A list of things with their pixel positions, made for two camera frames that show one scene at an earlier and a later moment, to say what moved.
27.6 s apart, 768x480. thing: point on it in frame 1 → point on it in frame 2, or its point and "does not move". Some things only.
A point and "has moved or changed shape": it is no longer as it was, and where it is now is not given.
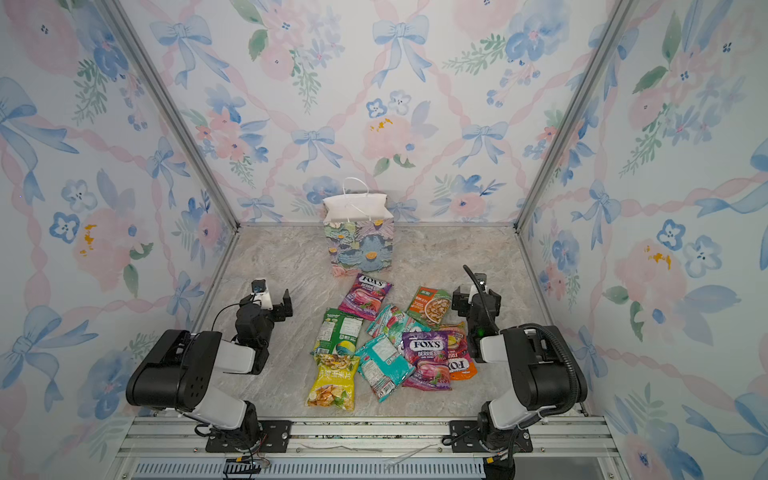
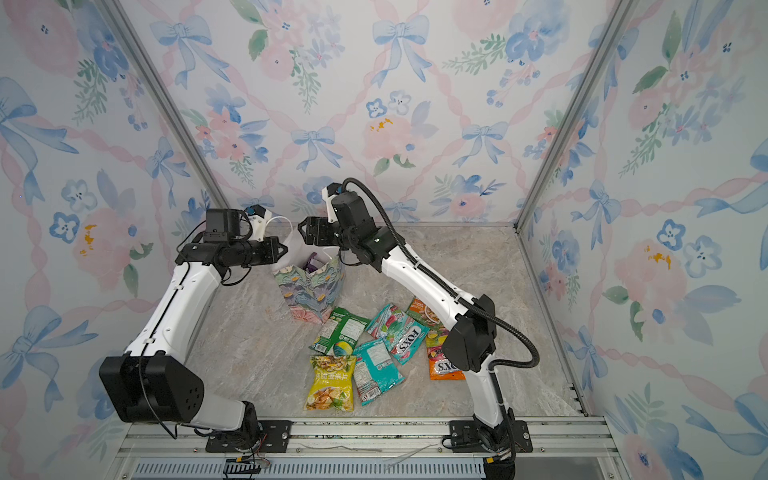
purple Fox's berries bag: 427,351 → 308,266
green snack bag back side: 339,334 does not move
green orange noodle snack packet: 430,306 does not move
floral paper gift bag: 359,230 has moved or changed shape
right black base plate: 464,437 does not move
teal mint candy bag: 383,366 has moved or changed shape
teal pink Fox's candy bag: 391,322 does not move
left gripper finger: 287,303 → 273,249
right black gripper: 474,303 → 313,230
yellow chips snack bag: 333,385 does not move
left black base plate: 275,437 does not move
